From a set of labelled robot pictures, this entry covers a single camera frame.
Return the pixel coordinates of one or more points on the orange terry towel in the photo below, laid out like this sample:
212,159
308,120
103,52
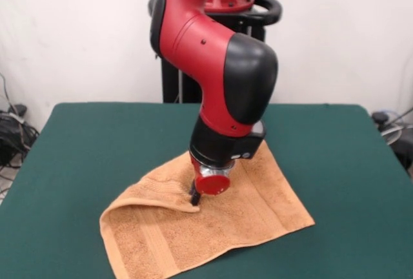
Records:
180,233

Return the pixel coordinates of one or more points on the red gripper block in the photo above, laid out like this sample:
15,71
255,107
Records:
213,184

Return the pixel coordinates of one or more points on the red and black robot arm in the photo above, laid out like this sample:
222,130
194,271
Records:
200,49

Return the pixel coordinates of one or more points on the dark green table cloth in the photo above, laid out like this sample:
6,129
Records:
80,146

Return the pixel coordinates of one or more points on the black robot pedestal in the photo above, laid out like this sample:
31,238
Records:
169,82

